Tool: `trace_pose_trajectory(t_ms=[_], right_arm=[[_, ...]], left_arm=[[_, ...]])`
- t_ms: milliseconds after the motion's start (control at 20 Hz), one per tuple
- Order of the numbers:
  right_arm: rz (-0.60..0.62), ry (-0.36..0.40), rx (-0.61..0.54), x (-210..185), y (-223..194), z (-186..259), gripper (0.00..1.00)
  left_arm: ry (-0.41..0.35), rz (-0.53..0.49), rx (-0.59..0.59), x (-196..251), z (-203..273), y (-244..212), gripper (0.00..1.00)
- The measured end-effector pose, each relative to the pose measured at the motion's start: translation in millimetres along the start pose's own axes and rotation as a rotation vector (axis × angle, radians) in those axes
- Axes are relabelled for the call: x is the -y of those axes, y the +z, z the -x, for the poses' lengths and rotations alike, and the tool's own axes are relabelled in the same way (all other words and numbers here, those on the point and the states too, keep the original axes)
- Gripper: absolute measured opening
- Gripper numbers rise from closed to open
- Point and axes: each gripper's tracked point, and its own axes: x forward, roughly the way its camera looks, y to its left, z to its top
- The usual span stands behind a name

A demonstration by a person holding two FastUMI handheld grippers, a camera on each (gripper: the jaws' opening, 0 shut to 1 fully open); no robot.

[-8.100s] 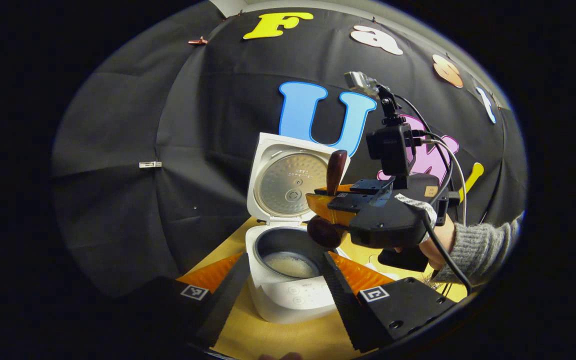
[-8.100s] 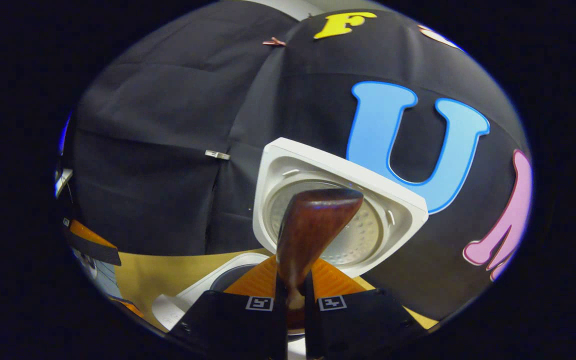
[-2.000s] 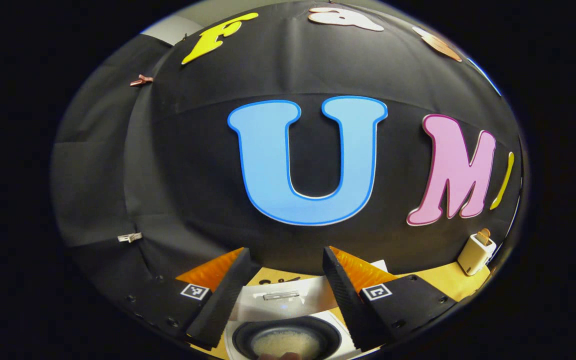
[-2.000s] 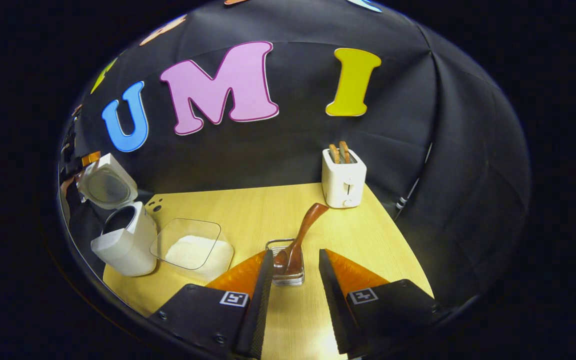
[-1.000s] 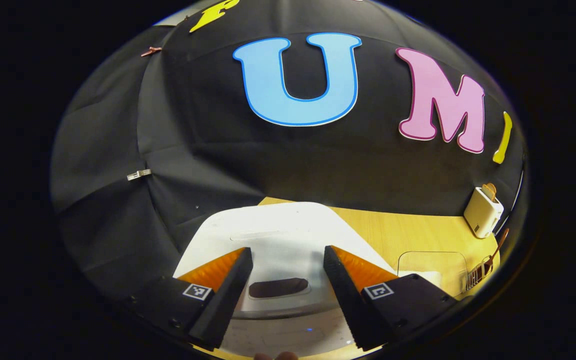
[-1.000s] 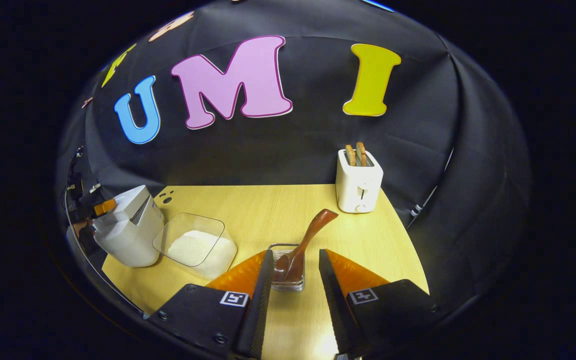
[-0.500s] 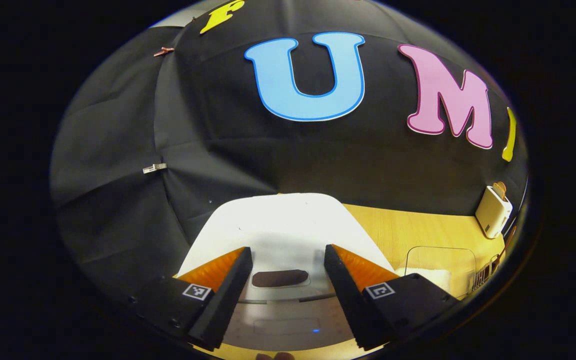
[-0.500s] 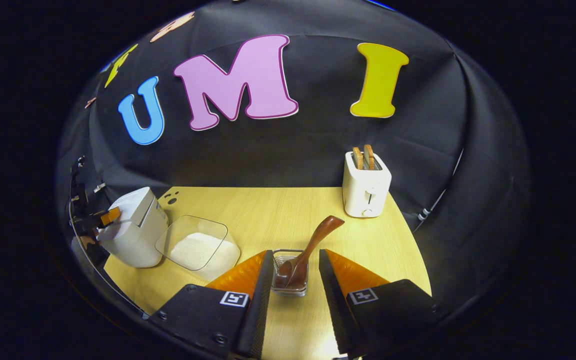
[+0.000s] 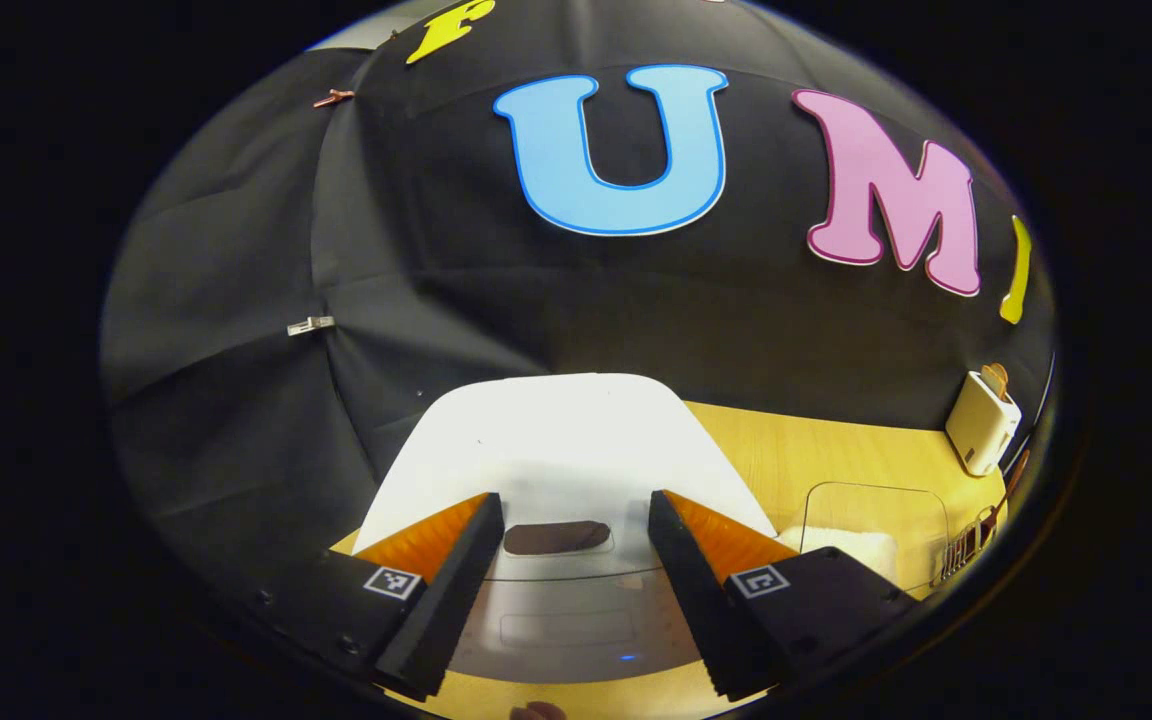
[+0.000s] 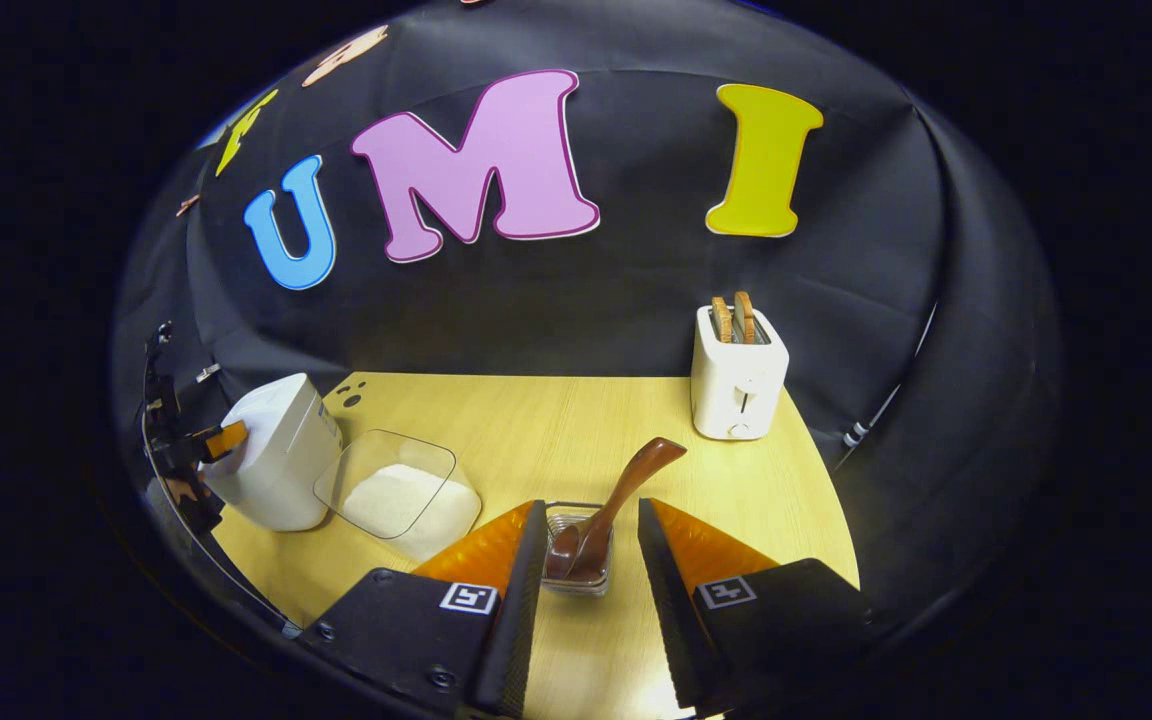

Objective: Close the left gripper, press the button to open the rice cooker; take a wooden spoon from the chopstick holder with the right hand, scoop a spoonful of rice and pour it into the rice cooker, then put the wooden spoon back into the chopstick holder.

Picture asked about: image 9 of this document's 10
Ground clear box of rice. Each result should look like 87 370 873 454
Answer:
776 482 952 591

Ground white cable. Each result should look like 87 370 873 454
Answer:
1001 350 1057 471

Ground wire chopstick holder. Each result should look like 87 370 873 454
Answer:
936 505 999 586

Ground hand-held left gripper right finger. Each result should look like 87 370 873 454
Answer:
647 490 923 701

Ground white rice cooker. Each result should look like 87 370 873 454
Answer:
351 373 779 686

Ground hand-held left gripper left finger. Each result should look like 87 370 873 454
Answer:
256 492 506 701

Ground black backdrop cloth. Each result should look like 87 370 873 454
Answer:
101 0 1057 581

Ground white toaster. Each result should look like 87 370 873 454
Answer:
944 370 1023 477

